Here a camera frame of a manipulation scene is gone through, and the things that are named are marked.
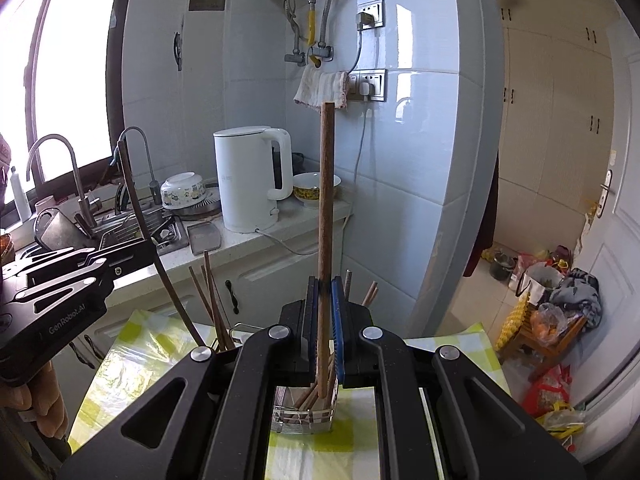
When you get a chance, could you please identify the white bottle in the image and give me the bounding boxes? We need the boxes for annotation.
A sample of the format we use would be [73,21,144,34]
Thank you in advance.
[10,166,32,223]

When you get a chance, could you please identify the white kitchen counter cabinet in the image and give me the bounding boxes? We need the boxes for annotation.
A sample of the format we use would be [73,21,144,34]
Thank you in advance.
[50,200,353,371]

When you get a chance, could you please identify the small metal tray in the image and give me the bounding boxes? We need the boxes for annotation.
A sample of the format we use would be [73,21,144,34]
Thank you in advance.
[187,222,223,254]

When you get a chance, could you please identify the red plastic bag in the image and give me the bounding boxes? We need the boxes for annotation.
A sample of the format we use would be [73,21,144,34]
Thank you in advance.
[522,365,571,418]

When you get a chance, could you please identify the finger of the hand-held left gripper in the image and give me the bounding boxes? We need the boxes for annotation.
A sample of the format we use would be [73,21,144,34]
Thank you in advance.
[15,240,153,271]
[97,249,157,281]

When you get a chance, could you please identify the yellow patterned bowl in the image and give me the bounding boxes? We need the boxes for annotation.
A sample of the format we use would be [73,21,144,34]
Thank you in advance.
[292,172,342,209]

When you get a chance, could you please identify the metal door handle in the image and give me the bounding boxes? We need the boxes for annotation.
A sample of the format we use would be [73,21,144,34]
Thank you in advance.
[597,170,613,221]

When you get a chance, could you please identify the wall socket with plug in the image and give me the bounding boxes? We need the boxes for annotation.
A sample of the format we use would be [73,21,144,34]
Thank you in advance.
[356,0,386,28]

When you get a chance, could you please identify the black pan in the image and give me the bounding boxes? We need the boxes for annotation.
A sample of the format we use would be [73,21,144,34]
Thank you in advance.
[34,208,93,251]

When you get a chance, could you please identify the double wall socket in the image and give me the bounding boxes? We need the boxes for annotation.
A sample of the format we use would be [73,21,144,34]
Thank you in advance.
[348,69,387,102]

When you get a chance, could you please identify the white wardrobe cabinets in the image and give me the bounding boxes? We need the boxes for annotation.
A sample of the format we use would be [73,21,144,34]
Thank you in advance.
[492,0,616,271]

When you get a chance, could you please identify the dark floor pot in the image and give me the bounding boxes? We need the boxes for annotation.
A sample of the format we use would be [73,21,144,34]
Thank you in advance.
[487,252,518,281]

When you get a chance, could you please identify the metal wire utensil rack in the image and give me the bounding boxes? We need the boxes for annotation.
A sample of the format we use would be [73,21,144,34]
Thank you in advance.
[209,322,341,435]

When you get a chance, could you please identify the person's left hand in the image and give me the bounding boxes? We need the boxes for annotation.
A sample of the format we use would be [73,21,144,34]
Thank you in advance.
[0,360,70,438]

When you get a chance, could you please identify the white patterned bowl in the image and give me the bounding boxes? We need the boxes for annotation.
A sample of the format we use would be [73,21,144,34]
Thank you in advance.
[160,172,206,209]

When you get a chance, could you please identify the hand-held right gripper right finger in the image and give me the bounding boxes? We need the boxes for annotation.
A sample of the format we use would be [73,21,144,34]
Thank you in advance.
[330,276,586,480]

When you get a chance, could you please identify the white hanging cloth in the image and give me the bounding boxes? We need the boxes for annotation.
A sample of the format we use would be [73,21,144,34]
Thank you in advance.
[293,67,349,111]

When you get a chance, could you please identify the tall curved metal faucet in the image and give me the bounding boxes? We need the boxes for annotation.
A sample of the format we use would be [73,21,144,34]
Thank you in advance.
[26,134,98,228]

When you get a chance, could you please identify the clear bag of oranges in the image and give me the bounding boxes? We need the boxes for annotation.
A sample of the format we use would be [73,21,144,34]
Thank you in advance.
[530,302,576,346]

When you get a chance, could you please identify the white electric kettle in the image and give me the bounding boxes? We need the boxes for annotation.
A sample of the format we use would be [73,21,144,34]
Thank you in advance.
[213,126,294,234]

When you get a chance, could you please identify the dark framed window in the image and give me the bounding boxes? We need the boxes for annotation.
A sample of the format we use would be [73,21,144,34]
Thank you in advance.
[0,0,126,201]

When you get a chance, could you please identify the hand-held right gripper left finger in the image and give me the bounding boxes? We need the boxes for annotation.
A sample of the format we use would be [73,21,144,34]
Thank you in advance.
[57,277,321,480]

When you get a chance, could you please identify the thin curved metal faucet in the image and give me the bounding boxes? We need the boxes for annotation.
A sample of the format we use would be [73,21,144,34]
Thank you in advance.
[117,127,163,206]

